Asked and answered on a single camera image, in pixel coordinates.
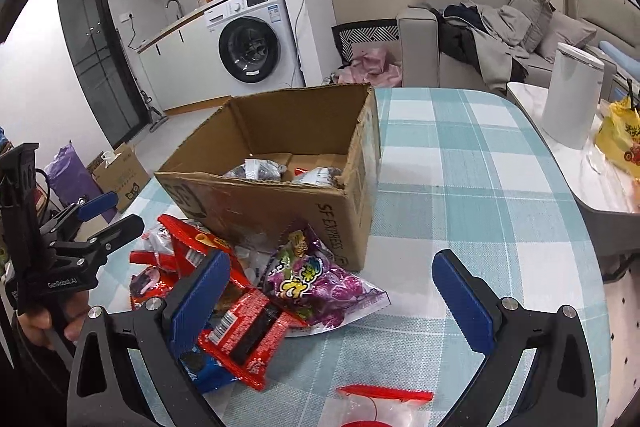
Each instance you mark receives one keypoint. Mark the grey cushion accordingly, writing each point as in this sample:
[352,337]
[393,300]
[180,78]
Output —
[532,17]
[570,34]

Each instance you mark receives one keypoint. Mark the black white patterned cushion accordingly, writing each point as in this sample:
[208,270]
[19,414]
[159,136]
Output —
[360,37]

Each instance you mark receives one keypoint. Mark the white marble side table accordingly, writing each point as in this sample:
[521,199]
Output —
[590,187]

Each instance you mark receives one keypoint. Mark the white cylindrical bin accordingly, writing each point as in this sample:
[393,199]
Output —
[570,97]

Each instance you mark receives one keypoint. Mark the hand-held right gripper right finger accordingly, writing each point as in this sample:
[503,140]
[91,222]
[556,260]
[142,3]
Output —
[460,302]

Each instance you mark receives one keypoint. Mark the grey hoodie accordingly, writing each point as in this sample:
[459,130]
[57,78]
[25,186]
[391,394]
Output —
[500,42]

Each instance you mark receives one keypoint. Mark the dark red snack packet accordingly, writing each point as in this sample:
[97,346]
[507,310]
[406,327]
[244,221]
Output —
[150,282]

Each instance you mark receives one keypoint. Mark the person's left hand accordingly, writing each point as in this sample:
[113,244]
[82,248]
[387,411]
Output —
[76,317]

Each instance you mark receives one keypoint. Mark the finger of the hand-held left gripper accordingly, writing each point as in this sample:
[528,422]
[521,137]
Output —
[120,229]
[100,204]

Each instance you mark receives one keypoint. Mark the yellow plastic bag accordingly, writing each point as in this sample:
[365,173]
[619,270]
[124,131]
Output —
[620,142]

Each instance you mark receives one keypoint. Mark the kitchen faucet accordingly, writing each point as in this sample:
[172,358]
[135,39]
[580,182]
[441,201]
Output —
[174,4]

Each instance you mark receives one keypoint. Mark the dark jacket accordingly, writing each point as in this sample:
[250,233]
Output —
[457,42]

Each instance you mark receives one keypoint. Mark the silver snack packet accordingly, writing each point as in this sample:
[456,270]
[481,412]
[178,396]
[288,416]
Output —
[255,171]
[317,177]

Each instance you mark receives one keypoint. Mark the light blue pillow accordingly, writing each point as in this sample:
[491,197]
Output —
[620,54]

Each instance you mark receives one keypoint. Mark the pink cloth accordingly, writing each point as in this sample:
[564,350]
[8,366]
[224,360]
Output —
[370,67]

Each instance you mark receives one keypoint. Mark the grey sofa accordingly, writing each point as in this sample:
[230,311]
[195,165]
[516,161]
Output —
[420,52]

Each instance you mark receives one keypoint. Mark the red snack packet yellow print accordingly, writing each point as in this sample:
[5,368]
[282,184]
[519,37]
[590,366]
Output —
[190,242]

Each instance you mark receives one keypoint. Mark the floor mop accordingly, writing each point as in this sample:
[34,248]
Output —
[155,114]

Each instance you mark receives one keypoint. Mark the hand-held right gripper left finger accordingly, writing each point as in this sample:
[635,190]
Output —
[200,302]

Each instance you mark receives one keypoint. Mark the white kitchen counter cabinet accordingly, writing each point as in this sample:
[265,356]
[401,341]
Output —
[175,67]

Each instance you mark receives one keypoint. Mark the white washing machine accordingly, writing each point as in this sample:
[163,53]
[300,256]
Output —
[250,47]

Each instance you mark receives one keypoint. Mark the red snack packet black stripe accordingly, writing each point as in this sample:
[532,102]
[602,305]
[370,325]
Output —
[250,332]

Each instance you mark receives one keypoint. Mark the brown cardboard box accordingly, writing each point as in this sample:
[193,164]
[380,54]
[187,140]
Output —
[240,212]

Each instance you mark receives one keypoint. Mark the teal checked tablecloth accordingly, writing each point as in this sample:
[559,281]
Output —
[450,167]

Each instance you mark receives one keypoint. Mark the clear bag with red top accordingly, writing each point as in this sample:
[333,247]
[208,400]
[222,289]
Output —
[380,412]

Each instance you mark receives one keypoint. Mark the small cardboard box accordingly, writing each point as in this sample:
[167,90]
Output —
[120,177]

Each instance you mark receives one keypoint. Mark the blue snack packet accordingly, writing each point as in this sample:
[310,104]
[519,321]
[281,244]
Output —
[205,369]

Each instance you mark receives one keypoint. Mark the purple candy bag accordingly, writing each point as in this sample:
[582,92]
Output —
[320,287]

